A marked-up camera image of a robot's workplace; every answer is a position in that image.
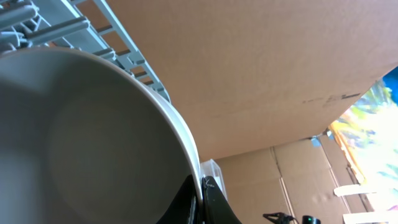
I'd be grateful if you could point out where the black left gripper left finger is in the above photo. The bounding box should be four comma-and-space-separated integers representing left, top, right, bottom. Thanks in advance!
157, 175, 199, 224

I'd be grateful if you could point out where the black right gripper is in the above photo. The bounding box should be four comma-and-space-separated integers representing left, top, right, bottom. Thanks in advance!
262, 212, 321, 224

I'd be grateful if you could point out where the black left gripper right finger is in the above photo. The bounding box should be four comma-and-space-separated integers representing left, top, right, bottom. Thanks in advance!
201, 176, 241, 224

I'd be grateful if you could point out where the grey saucer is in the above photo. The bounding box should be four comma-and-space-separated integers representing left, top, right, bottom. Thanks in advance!
1, 48, 203, 223

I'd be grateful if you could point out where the clear plastic bin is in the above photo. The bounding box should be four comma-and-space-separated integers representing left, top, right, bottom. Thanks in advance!
200, 159, 228, 200

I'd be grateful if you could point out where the colourful poster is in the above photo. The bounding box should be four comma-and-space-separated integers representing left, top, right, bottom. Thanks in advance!
331, 68, 397, 211

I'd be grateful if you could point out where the grey plastic dish rack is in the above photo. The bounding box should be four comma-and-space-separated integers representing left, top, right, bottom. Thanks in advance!
1, 0, 170, 101

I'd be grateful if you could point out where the cardboard wall panel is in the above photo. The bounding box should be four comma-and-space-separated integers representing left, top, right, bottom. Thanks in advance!
108, 0, 397, 223

